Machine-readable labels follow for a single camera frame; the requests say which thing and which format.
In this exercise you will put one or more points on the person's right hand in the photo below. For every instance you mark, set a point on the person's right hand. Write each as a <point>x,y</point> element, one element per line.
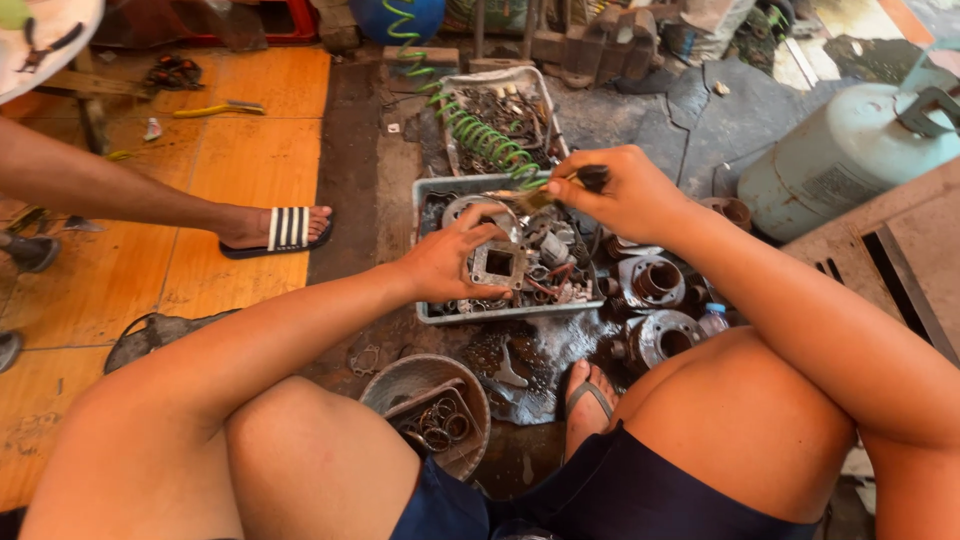
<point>630,195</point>

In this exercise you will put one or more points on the person's left hand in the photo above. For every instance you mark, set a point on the person's left hand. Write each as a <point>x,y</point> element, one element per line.
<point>439,262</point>

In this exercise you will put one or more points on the square metal flange part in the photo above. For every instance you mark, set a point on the square metal flange part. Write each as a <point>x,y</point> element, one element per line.
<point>501,264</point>

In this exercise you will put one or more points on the round metal engine cylinder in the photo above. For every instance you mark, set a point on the round metal engine cylinder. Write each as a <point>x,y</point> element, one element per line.
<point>656,281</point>
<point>664,341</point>

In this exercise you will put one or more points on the grey plastic tray of parts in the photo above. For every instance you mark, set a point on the grey plastic tray of parts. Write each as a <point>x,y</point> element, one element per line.
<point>555,262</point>

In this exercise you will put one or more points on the rusty metal cup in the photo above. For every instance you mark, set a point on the rusty metal cup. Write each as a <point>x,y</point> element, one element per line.
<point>731,211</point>

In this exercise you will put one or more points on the metal bowl with rings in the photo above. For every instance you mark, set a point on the metal bowl with rings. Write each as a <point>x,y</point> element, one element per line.
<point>420,382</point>

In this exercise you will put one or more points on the thin metal gasket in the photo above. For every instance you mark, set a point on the thin metal gasket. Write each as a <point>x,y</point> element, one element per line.
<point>364,361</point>

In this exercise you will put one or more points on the flat metal wrench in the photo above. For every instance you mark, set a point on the flat metal wrench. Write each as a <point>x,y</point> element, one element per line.
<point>510,367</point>

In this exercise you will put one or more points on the small bottle with blue cap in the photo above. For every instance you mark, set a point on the small bottle with blue cap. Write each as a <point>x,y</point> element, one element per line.
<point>712,321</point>

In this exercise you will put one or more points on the rusty bench vise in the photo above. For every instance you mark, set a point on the rusty bench vise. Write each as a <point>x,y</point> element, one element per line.
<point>607,45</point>

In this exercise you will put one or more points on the black white striped sandal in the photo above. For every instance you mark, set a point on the black white striped sandal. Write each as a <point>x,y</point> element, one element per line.
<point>289,229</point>

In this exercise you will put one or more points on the white plastic tray of parts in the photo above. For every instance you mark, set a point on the white plastic tray of parts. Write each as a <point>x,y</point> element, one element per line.
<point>499,105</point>

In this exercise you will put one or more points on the grey flip flop sandal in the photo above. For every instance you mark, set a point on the grey flip flop sandal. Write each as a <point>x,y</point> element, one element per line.
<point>589,394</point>

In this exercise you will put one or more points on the pale green gas cylinder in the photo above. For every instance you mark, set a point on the pale green gas cylinder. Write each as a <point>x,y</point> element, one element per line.
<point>840,161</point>

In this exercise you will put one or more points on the blue round tank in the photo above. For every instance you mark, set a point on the blue round tank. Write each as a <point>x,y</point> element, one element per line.
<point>382,19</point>

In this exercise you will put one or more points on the red plastic crate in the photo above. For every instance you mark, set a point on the red plastic crate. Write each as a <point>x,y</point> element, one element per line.
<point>289,22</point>

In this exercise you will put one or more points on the dark dirty rag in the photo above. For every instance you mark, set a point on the dark dirty rag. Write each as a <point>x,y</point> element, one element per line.
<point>157,334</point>

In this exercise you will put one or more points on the dark blue shorts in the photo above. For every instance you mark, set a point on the dark blue shorts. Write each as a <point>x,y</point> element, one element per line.
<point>637,495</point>

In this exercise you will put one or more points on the small white tube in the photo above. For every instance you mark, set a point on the small white tube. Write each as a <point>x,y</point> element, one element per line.
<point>152,129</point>

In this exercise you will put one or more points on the black tangled parts bundle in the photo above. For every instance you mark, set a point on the black tangled parts bundle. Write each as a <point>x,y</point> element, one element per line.
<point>174,73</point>

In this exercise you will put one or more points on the wooden stool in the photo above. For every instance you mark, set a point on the wooden stool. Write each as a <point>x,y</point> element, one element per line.
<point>90,90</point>

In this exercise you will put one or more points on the grey shoe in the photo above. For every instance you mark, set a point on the grey shoe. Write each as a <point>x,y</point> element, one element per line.
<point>9,351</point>
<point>34,251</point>

